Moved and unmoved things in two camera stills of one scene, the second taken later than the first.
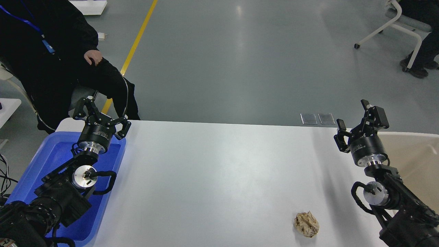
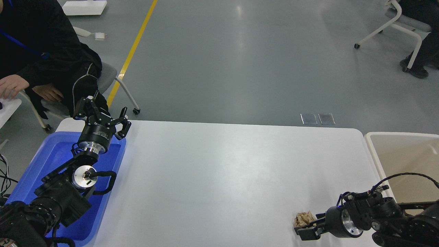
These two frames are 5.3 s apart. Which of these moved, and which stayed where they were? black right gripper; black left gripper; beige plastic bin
Moved: black right gripper
Stayed: black left gripper; beige plastic bin
